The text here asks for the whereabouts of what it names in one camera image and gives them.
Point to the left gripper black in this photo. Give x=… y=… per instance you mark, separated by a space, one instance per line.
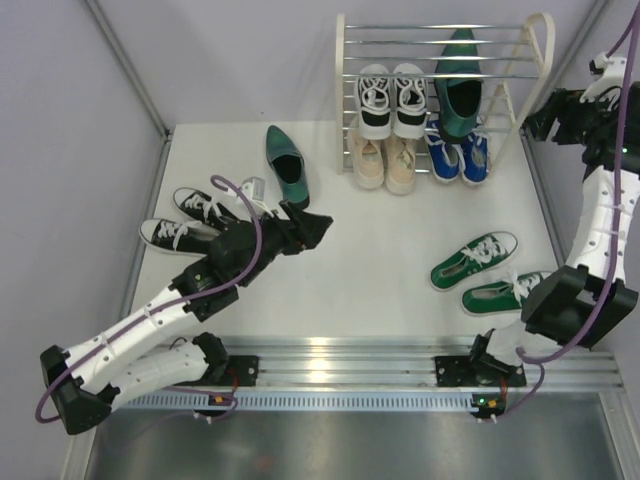
x=301 y=231

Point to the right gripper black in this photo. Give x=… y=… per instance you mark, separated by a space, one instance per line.
x=562 y=107

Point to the dark green leather shoe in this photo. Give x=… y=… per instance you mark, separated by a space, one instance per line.
x=287 y=164
x=458 y=87

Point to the beige lace sneaker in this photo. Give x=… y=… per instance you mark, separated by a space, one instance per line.
x=367 y=161
x=401 y=165

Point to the blue sneaker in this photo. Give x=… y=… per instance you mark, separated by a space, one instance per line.
x=476 y=159
x=446 y=158

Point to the black white sneaker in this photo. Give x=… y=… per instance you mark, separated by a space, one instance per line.
x=411 y=101
x=372 y=95

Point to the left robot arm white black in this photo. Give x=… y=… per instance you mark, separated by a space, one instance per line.
x=91 y=380

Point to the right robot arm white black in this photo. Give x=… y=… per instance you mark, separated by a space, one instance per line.
x=587 y=297

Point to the cream metal shoe shelf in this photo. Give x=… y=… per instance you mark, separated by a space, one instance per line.
x=515 y=61

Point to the black low sneaker lower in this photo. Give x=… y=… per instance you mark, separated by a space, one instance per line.
x=185 y=238

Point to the black low sneaker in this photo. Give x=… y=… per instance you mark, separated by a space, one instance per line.
x=185 y=238
x=200 y=206

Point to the black low sneaker upper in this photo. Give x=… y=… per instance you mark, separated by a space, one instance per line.
x=200 y=206

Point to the green sneaker upper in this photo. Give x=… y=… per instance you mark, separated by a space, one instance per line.
x=477 y=256

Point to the green sneaker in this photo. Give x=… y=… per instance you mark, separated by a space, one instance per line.
x=506 y=295
x=477 y=256

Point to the green sneaker lower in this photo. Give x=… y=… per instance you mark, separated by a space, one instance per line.
x=506 y=295

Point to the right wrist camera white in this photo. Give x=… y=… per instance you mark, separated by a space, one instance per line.
x=609 y=73

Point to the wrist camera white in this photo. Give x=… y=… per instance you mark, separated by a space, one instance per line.
x=609 y=73
x=253 y=195

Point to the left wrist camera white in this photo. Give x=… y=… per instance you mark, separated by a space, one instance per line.
x=253 y=195

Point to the aluminium rail base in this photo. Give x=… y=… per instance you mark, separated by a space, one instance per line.
x=396 y=364

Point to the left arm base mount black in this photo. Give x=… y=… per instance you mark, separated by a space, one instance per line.
x=237 y=371

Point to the perforated cable duct grey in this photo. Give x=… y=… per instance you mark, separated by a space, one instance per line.
x=322 y=401

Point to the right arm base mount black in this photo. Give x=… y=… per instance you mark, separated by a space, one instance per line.
x=467 y=371

